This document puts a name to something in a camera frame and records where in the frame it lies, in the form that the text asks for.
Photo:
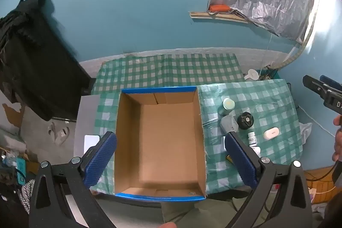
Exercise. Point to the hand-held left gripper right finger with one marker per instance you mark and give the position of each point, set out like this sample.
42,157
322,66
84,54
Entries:
240,161

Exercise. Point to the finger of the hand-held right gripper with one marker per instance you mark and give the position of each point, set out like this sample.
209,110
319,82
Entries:
314,85
331,82

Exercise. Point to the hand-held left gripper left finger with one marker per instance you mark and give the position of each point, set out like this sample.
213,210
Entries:
103,157

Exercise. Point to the pink and yellow lighter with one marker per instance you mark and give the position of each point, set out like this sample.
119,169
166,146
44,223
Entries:
229,157

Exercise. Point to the white pill bottle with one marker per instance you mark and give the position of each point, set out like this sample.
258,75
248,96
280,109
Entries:
256,150

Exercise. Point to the small white labelled bottle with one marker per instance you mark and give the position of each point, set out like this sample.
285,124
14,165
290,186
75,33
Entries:
252,139

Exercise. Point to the grey octagonal box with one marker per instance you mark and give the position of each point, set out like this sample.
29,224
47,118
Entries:
228,123

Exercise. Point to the black round case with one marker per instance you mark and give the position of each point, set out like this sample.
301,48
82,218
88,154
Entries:
244,121

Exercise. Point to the white oval case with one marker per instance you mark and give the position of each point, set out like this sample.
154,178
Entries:
271,133

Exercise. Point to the green round tin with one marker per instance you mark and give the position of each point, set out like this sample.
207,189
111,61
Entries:
228,105

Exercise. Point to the cardboard box with blue edges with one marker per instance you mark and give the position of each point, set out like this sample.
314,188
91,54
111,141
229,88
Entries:
160,142

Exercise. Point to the person's right hand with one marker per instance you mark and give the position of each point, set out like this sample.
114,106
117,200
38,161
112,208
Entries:
338,147

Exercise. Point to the white smartphone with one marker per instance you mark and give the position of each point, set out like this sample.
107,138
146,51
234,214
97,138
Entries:
90,145

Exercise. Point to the large-check green plastic cloth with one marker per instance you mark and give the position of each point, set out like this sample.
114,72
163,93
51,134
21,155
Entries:
267,158

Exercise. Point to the white slipper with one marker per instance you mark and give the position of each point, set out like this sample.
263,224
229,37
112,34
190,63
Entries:
53,131
63,135

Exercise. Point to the white cup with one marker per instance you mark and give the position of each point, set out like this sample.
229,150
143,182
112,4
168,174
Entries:
251,75

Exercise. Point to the teal box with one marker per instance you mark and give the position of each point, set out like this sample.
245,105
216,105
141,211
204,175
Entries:
20,167

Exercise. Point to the striped cloth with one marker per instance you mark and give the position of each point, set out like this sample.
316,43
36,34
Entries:
26,196

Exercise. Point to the small-check green tablecloth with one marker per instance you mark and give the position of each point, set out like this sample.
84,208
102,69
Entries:
173,70

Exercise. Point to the wooden strip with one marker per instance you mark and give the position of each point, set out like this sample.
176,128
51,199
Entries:
213,16

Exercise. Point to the orange block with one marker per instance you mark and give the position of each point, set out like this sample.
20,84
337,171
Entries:
219,8

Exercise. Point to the black garment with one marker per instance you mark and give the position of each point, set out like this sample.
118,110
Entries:
32,57

